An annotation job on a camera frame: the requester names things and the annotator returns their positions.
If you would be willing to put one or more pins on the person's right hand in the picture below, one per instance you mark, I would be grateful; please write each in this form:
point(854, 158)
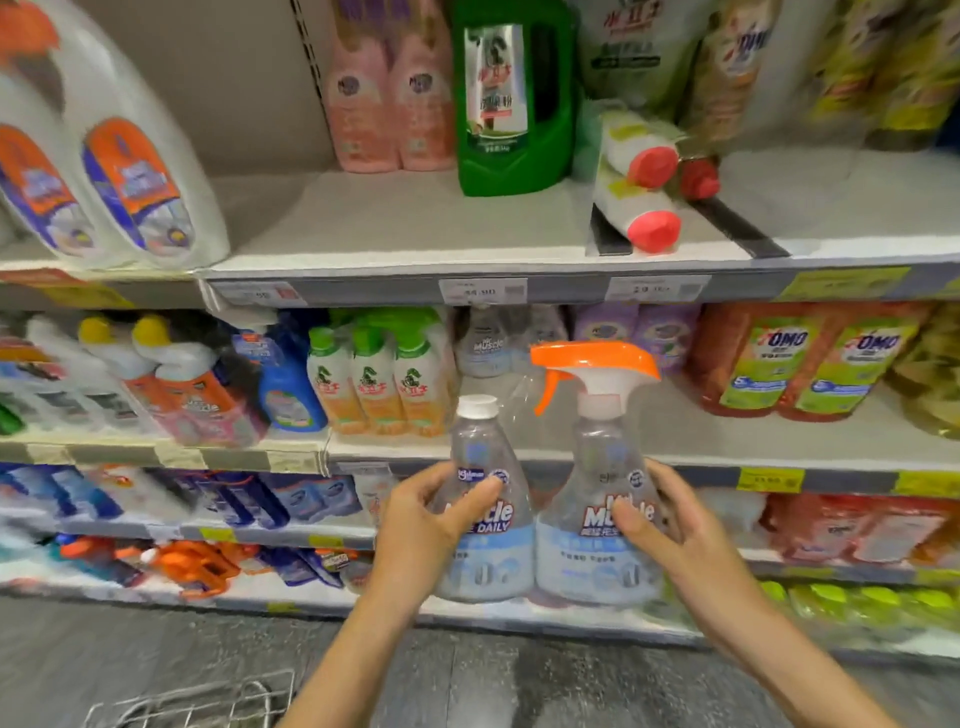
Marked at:
point(698, 570)

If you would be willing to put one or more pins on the person's left hand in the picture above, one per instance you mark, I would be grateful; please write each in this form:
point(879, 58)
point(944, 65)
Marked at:
point(420, 540)

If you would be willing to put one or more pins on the red white detergent pouch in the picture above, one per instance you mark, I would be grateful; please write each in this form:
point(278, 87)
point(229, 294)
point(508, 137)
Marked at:
point(810, 528)
point(900, 534)

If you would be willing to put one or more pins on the row of lime green packets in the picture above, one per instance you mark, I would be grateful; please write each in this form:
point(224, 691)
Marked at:
point(855, 603)

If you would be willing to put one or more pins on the row of white green-capped bottles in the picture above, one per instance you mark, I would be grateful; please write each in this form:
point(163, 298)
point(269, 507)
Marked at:
point(375, 383)

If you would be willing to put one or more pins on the blue spray bottle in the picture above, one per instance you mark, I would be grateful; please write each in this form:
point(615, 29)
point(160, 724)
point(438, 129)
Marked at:
point(285, 390)

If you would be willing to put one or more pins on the red green-label detergent pouch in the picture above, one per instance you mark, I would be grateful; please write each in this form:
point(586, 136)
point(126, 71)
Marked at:
point(750, 360)
point(855, 368)

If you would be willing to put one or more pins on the cluster of orange trigger sprayers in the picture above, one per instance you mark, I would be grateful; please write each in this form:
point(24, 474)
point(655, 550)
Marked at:
point(188, 567)

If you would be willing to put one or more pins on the purple yellow-banded cleaner bottle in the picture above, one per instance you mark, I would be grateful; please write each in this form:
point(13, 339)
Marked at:
point(603, 323)
point(668, 333)

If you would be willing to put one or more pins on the cluster of blue cleaner bottles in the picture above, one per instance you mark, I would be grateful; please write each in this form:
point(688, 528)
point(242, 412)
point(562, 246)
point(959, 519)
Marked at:
point(180, 495)

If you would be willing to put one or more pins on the yellow-capped pink-label cleaner bottle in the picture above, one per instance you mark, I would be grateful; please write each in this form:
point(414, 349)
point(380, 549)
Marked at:
point(128, 383)
point(203, 390)

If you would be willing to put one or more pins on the slim white red-capped bottle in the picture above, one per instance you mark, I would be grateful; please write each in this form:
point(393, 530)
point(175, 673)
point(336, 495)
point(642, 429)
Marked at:
point(698, 177)
point(638, 210)
point(630, 150)

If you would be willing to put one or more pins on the clear-wrapped white bottle pack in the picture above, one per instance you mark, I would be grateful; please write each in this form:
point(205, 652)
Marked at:
point(38, 383)

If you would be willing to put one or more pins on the green capped cleaner bottle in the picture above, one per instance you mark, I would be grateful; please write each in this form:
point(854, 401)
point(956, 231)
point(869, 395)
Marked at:
point(510, 105)

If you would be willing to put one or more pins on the pink cleaner bottle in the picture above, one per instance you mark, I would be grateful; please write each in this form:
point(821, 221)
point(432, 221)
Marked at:
point(423, 90)
point(360, 98)

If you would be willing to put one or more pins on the white orange-trigger spray bottle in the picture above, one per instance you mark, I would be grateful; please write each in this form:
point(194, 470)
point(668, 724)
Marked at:
point(45, 188)
point(135, 165)

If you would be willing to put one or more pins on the white green-print cleaner pouch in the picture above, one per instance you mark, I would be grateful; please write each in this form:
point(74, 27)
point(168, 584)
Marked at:
point(645, 45)

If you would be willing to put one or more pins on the person's right forearm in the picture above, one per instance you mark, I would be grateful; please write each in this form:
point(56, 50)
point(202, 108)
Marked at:
point(810, 675)

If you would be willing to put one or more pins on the person's left forearm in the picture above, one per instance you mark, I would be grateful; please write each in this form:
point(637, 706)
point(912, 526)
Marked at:
point(360, 668)

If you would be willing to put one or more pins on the grey shopping cart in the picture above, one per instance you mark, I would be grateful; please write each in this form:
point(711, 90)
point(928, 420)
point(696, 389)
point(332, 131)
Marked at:
point(188, 702)

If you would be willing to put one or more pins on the yellow price tag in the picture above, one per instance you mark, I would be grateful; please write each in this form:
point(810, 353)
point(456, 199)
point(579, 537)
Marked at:
point(927, 485)
point(770, 480)
point(845, 284)

